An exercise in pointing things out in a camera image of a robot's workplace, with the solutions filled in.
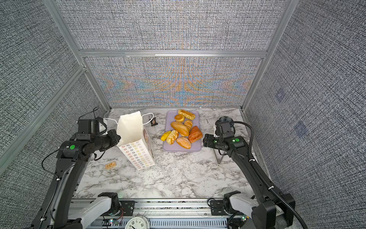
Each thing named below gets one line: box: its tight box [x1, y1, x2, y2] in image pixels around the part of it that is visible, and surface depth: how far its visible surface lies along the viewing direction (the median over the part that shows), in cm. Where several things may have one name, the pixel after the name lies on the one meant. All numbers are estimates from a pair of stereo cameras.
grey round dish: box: [218, 115, 234, 122], surface depth 108 cm
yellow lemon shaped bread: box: [160, 130, 172, 142], surface depth 97 cm
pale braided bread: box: [166, 129, 179, 145], surface depth 98 cm
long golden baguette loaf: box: [170, 121, 190, 137], surface depth 99 cm
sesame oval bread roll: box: [176, 136, 192, 150], surface depth 96 cm
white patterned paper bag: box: [116, 111, 156, 171], surface depth 76 cm
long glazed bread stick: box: [177, 109, 196, 121], surface depth 112 cm
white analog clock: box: [124, 215, 151, 229], surface depth 68 cm
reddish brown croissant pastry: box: [187, 125, 204, 144], surface depth 100 cm
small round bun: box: [174, 114, 185, 122], surface depth 109 cm
